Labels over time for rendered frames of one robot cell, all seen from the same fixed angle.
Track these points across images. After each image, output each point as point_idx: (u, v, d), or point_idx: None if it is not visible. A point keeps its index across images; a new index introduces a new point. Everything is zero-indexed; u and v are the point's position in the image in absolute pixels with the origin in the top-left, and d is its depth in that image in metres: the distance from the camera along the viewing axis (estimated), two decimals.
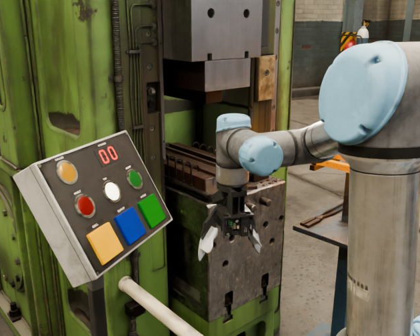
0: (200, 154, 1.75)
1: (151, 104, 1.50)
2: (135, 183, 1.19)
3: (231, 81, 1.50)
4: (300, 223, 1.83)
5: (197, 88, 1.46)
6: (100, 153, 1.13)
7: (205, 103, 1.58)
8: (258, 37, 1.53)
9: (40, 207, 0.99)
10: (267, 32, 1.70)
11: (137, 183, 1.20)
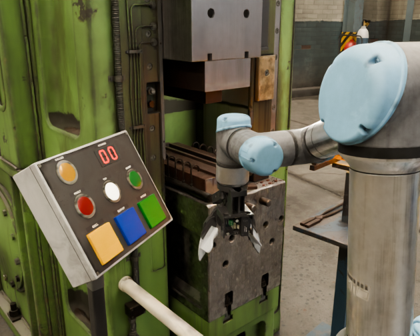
0: (200, 154, 1.75)
1: (151, 104, 1.50)
2: (135, 183, 1.19)
3: (231, 81, 1.50)
4: (300, 223, 1.83)
5: (197, 88, 1.46)
6: (100, 153, 1.13)
7: (205, 103, 1.58)
8: (258, 37, 1.53)
9: (40, 207, 0.99)
10: (267, 32, 1.70)
11: (137, 183, 1.20)
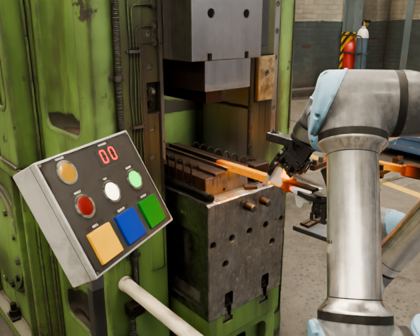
0: (200, 154, 1.75)
1: (151, 104, 1.50)
2: (135, 183, 1.19)
3: (231, 81, 1.50)
4: (300, 223, 1.83)
5: (197, 88, 1.46)
6: (100, 153, 1.13)
7: (205, 103, 1.58)
8: (258, 37, 1.53)
9: (40, 207, 0.99)
10: (267, 32, 1.70)
11: (137, 183, 1.20)
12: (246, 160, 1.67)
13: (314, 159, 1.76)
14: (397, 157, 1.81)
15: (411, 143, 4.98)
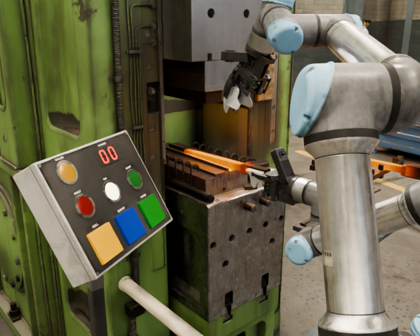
0: None
1: (151, 104, 1.50)
2: (135, 183, 1.19)
3: None
4: (300, 223, 1.83)
5: (197, 88, 1.46)
6: (100, 153, 1.13)
7: (205, 103, 1.58)
8: None
9: (40, 207, 0.99)
10: None
11: (137, 183, 1.20)
12: (246, 160, 1.67)
13: (314, 159, 1.76)
14: (397, 157, 1.81)
15: (411, 143, 4.98)
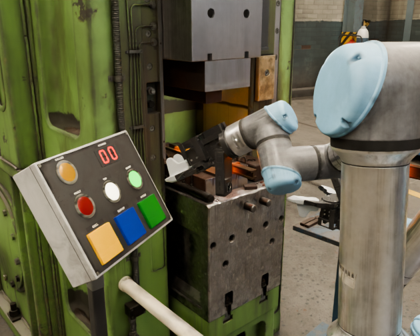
0: None
1: (151, 104, 1.50)
2: (135, 183, 1.19)
3: (231, 81, 1.50)
4: (300, 223, 1.83)
5: (197, 88, 1.46)
6: (100, 153, 1.13)
7: (205, 103, 1.58)
8: (258, 37, 1.53)
9: (40, 207, 0.99)
10: (267, 32, 1.70)
11: (137, 183, 1.20)
12: (246, 160, 1.67)
13: None
14: None
15: None
